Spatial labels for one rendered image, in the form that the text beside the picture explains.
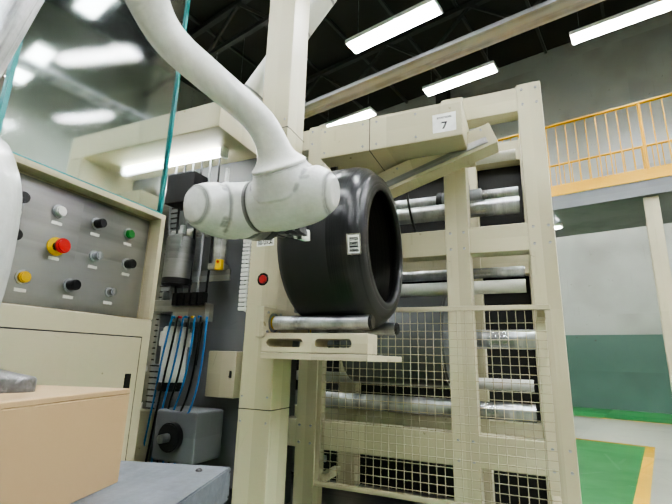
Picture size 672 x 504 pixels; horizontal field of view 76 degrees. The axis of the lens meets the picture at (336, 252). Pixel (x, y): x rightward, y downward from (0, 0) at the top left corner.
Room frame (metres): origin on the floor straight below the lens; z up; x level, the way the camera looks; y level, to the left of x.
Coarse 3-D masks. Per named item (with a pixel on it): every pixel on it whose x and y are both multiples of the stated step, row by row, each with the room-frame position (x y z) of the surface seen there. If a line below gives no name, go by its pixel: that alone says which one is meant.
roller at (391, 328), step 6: (384, 324) 1.55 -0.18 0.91; (390, 324) 1.54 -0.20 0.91; (396, 324) 1.54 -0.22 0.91; (312, 330) 1.66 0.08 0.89; (318, 330) 1.65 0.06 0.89; (324, 330) 1.64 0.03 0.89; (330, 330) 1.63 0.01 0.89; (336, 330) 1.62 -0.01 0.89; (342, 330) 1.61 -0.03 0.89; (348, 330) 1.60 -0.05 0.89; (354, 330) 1.59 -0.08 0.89; (360, 330) 1.58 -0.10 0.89; (366, 330) 1.57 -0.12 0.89; (372, 330) 1.56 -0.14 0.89; (378, 330) 1.55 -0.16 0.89; (384, 330) 1.55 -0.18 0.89; (390, 330) 1.54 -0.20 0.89; (396, 330) 1.53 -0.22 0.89
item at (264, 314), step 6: (258, 306) 1.39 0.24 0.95; (264, 306) 1.38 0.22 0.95; (258, 312) 1.39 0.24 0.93; (264, 312) 1.38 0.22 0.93; (270, 312) 1.41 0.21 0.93; (276, 312) 1.44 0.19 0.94; (282, 312) 1.48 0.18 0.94; (288, 312) 1.52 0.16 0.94; (258, 318) 1.38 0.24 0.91; (264, 318) 1.38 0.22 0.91; (270, 318) 1.41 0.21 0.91; (258, 324) 1.38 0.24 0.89; (264, 324) 1.38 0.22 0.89; (270, 324) 1.41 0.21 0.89; (258, 330) 1.38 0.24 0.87; (264, 330) 1.38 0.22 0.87; (270, 330) 1.41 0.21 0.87; (276, 330) 1.44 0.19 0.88; (282, 330) 1.49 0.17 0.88; (288, 330) 1.52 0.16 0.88; (294, 330) 1.56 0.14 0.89; (300, 330) 1.60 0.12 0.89; (306, 330) 1.65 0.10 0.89; (258, 336) 1.38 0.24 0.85; (264, 336) 1.39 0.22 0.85
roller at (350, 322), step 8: (272, 320) 1.41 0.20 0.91; (280, 320) 1.39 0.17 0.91; (288, 320) 1.38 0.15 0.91; (296, 320) 1.37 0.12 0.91; (304, 320) 1.36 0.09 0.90; (312, 320) 1.35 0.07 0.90; (320, 320) 1.34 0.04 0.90; (328, 320) 1.33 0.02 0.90; (336, 320) 1.31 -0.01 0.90; (344, 320) 1.30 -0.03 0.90; (352, 320) 1.29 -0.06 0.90; (360, 320) 1.28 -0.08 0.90; (368, 320) 1.27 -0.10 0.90; (272, 328) 1.42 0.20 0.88; (280, 328) 1.41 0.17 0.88; (288, 328) 1.39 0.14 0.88; (296, 328) 1.38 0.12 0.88; (304, 328) 1.37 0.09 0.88; (312, 328) 1.36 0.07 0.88; (320, 328) 1.35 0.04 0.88; (328, 328) 1.34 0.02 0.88; (336, 328) 1.33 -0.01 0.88; (344, 328) 1.32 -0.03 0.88; (352, 328) 1.30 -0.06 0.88; (360, 328) 1.29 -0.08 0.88; (368, 328) 1.29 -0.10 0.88
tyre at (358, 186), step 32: (352, 192) 1.21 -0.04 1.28; (384, 192) 1.41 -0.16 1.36; (320, 224) 1.21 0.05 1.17; (352, 224) 1.19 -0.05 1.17; (384, 224) 1.64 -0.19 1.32; (288, 256) 1.27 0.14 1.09; (320, 256) 1.22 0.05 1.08; (352, 256) 1.21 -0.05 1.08; (384, 256) 1.69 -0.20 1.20; (288, 288) 1.33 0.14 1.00; (320, 288) 1.27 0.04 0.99; (352, 288) 1.25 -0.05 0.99; (384, 288) 1.67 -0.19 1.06; (384, 320) 1.45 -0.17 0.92
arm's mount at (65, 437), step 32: (0, 416) 0.36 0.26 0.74; (32, 416) 0.39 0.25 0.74; (64, 416) 0.43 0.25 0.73; (96, 416) 0.48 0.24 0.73; (0, 448) 0.36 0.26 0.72; (32, 448) 0.40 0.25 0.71; (64, 448) 0.44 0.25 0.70; (96, 448) 0.48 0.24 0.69; (0, 480) 0.37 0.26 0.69; (32, 480) 0.40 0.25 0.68; (64, 480) 0.44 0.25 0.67; (96, 480) 0.49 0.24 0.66
